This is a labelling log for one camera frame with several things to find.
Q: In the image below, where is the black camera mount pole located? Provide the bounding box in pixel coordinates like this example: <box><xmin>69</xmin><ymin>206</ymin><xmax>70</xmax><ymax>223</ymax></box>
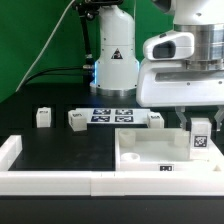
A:
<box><xmin>72</xmin><ymin>0</ymin><xmax>124</xmax><ymax>67</ymax></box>

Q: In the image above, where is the white square table top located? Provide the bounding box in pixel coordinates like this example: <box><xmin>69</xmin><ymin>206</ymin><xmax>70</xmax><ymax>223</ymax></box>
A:
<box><xmin>115</xmin><ymin>128</ymin><xmax>224</xmax><ymax>171</ymax></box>

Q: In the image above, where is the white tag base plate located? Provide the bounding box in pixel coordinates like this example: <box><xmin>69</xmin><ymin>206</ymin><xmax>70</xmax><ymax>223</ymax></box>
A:
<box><xmin>77</xmin><ymin>108</ymin><xmax>149</xmax><ymax>124</ymax></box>

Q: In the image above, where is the black cable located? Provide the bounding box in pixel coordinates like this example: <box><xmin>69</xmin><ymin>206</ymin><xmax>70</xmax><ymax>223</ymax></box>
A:
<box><xmin>19</xmin><ymin>66</ymin><xmax>93</xmax><ymax>88</ymax></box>

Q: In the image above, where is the white cable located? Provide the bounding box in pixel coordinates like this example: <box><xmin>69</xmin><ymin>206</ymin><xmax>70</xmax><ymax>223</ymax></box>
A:
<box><xmin>15</xmin><ymin>0</ymin><xmax>78</xmax><ymax>92</ymax></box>

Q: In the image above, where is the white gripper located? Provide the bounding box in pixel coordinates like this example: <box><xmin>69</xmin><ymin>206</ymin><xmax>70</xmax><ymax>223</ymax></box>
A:
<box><xmin>136</xmin><ymin>59</ymin><xmax>224</xmax><ymax>130</ymax></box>

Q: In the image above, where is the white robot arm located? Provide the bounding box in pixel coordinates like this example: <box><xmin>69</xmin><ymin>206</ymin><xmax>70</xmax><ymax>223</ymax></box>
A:
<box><xmin>91</xmin><ymin>0</ymin><xmax>224</xmax><ymax>124</ymax></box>

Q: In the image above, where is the white U-shaped fence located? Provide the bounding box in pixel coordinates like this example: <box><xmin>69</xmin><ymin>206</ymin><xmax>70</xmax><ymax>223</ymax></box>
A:
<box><xmin>0</xmin><ymin>135</ymin><xmax>224</xmax><ymax>196</ymax></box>

